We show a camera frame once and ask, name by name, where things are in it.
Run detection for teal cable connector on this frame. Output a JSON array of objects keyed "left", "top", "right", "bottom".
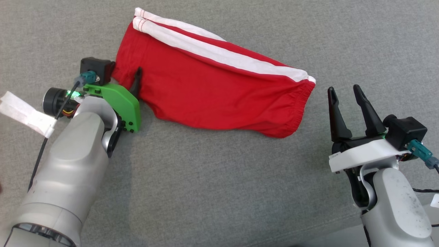
[
  {"left": 406, "top": 139, "right": 439, "bottom": 169},
  {"left": 80, "top": 71, "right": 96, "bottom": 86}
]

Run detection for white tape label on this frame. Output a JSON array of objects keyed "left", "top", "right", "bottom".
[{"left": 0, "top": 91, "right": 57, "bottom": 139}]

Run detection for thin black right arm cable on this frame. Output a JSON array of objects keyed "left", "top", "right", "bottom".
[{"left": 412, "top": 164, "right": 439, "bottom": 228}]

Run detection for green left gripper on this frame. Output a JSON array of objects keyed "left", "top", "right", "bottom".
[{"left": 83, "top": 67, "right": 143, "bottom": 133}]

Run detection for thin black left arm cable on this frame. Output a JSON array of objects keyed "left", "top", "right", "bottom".
[{"left": 27, "top": 77, "right": 83, "bottom": 192}]

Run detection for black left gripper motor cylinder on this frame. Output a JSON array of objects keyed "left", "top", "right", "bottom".
[{"left": 43, "top": 87, "right": 83, "bottom": 120}]

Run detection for teal right cable connector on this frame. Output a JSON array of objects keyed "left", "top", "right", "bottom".
[{"left": 406, "top": 139, "right": 439, "bottom": 169}]

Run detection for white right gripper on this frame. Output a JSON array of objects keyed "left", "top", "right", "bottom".
[{"left": 327, "top": 84, "right": 411, "bottom": 173}]

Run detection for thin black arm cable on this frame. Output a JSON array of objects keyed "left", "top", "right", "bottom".
[
  {"left": 412, "top": 164, "right": 439, "bottom": 228},
  {"left": 27, "top": 77, "right": 83, "bottom": 192}
]

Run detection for red shorts with white stripes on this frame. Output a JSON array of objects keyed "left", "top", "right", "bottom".
[{"left": 111, "top": 7, "right": 317, "bottom": 139}]

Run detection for teal left cable connector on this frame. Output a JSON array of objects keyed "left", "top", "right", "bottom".
[{"left": 80, "top": 71, "right": 96, "bottom": 86}]

